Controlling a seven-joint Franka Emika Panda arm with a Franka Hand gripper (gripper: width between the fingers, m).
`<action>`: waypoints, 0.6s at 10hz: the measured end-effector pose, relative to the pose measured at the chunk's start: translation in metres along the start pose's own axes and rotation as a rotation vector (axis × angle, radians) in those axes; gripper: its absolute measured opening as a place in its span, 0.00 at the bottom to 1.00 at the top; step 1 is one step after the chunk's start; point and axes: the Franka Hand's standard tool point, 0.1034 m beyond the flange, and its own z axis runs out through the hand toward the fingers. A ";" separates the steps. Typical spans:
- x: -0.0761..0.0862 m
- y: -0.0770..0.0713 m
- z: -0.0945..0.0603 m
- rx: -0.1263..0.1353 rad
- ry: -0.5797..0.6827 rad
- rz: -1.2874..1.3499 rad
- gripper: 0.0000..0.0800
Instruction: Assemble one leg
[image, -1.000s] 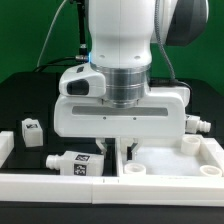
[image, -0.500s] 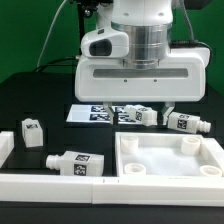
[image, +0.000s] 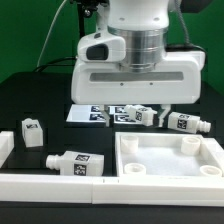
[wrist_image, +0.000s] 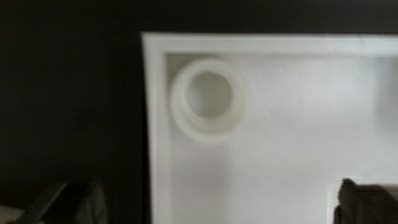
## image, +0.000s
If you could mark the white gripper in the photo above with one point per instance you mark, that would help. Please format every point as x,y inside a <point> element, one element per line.
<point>175,80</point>

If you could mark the white square table top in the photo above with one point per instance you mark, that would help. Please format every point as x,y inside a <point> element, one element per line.
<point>159,154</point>

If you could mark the white marker sheet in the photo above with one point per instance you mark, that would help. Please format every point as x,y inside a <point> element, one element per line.
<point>92,114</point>

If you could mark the white left fence block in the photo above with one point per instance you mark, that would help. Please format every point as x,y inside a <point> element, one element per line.
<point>6,145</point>

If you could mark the white front fence rail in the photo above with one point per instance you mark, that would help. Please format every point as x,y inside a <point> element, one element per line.
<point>148,190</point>

